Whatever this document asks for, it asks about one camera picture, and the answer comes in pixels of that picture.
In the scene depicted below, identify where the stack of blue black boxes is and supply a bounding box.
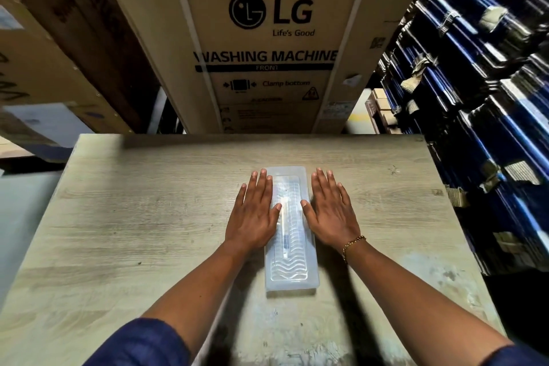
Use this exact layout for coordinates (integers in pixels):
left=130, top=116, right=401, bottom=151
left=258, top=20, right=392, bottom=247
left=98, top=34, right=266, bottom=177
left=377, top=0, right=549, bottom=274

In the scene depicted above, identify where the clear plastic tray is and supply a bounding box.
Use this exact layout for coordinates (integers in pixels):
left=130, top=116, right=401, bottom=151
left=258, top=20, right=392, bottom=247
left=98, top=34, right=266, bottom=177
left=264, top=166, right=321, bottom=293

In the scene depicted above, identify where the person's left hand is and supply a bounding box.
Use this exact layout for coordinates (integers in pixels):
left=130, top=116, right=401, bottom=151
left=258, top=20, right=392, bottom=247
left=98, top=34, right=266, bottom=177
left=225, top=169, right=283, bottom=254

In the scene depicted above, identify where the gold chain bracelet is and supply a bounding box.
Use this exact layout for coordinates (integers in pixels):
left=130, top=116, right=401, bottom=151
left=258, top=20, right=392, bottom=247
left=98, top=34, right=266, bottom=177
left=342, top=235, right=367, bottom=264

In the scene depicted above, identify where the tan cardboard box with scribbles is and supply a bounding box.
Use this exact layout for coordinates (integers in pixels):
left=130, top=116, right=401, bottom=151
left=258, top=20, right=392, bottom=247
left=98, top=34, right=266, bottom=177
left=0, top=0, right=134, bottom=136

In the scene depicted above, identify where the pile of small brown cartons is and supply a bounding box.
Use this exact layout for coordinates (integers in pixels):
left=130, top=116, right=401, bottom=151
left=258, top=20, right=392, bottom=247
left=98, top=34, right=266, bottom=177
left=365, top=88, right=403, bottom=135

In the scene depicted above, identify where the person's right hand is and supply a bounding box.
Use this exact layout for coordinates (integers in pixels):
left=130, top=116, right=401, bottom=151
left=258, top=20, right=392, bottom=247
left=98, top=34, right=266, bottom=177
left=300, top=168, right=363, bottom=251

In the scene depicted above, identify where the syringe with white plunger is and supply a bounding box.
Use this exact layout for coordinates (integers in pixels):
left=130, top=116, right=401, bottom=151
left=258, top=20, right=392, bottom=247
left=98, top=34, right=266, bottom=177
left=280, top=195, right=291, bottom=260

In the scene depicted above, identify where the dark brown cardboard box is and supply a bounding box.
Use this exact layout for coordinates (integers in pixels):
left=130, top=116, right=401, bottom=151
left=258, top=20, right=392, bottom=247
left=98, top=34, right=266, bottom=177
left=0, top=0, right=163, bottom=134

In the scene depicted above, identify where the blue shirt sleeve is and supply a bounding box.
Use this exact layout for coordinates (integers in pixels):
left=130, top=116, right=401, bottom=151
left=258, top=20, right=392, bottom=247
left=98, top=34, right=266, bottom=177
left=480, top=342, right=549, bottom=366
left=83, top=317, right=192, bottom=366

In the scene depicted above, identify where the large printed cardboard appliance box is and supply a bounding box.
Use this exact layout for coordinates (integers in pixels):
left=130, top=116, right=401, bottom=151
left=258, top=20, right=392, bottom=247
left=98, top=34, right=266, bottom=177
left=89, top=0, right=439, bottom=135

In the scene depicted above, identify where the cardboard box with pale label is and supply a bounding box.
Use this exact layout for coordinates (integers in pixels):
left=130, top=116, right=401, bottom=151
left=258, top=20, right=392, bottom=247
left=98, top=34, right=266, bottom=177
left=0, top=102, right=95, bottom=162

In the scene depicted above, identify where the person's right forearm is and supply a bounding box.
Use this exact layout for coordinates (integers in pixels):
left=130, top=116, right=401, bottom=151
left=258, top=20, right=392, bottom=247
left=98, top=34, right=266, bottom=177
left=343, top=241, right=513, bottom=366

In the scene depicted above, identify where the person's left forearm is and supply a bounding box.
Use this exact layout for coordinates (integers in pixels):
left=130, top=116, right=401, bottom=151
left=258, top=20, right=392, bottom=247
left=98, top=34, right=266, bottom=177
left=142, top=242, right=260, bottom=355

